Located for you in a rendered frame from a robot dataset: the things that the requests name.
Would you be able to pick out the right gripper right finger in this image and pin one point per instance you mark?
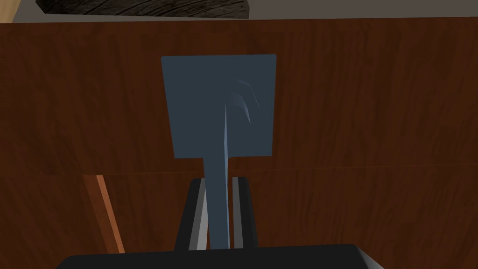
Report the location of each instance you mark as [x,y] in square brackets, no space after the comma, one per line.
[242,213]

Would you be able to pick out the dark wooden block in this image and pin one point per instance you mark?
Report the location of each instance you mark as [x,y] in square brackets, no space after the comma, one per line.
[149,7]

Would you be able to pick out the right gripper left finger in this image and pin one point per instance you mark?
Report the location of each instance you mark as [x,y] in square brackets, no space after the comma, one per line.
[192,220]

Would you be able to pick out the dark blue spatula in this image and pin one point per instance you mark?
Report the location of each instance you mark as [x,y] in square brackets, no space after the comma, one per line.
[218,108]

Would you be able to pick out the brown wooden table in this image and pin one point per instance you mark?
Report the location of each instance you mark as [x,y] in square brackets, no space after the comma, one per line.
[373,112]

